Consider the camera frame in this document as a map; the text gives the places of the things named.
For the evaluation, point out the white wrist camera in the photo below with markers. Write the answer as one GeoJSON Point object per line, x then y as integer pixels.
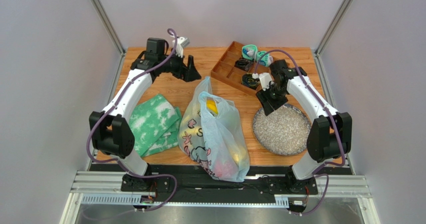
{"type": "Point", "coordinates": [264, 78]}
{"type": "Point", "coordinates": [179, 44]}

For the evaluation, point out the aluminium frame rail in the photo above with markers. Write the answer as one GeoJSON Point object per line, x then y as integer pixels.
{"type": "Point", "coordinates": [95, 197]}

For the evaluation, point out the green white folded cloth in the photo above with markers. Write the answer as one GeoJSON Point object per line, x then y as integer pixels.
{"type": "Point", "coordinates": [155, 124]}

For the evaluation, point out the speckled round plate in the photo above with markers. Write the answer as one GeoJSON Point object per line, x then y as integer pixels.
{"type": "Point", "coordinates": [283, 132]}

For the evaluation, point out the brown wooden compartment tray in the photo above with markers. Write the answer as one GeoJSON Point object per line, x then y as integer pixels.
{"type": "Point", "coordinates": [226, 72]}

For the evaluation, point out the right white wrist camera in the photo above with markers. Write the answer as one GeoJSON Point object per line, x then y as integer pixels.
{"type": "Point", "coordinates": [264, 78]}

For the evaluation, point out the yellow fake lemon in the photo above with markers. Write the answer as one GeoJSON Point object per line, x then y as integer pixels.
{"type": "Point", "coordinates": [212, 107]}

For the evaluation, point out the black item in tray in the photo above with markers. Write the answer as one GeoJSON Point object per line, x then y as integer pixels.
{"type": "Point", "coordinates": [244, 64]}

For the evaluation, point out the translucent printed plastic bag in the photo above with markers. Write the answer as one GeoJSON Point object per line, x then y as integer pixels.
{"type": "Point", "coordinates": [216, 143]}

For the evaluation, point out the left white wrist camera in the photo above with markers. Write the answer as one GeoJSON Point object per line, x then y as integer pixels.
{"type": "Point", "coordinates": [179, 44]}

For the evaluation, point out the teal white rolled sock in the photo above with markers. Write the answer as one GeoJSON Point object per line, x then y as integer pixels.
{"type": "Point", "coordinates": [249, 52]}
{"type": "Point", "coordinates": [264, 59]}

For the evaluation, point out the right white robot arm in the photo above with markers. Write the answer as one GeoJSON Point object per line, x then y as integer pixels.
{"type": "Point", "coordinates": [330, 133]}

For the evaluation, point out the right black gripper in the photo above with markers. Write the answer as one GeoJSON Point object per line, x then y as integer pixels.
{"type": "Point", "coordinates": [270, 98]}

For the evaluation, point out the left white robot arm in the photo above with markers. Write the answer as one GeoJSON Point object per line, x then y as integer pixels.
{"type": "Point", "coordinates": [110, 132]}

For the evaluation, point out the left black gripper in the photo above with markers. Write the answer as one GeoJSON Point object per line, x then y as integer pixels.
{"type": "Point", "coordinates": [189, 73]}

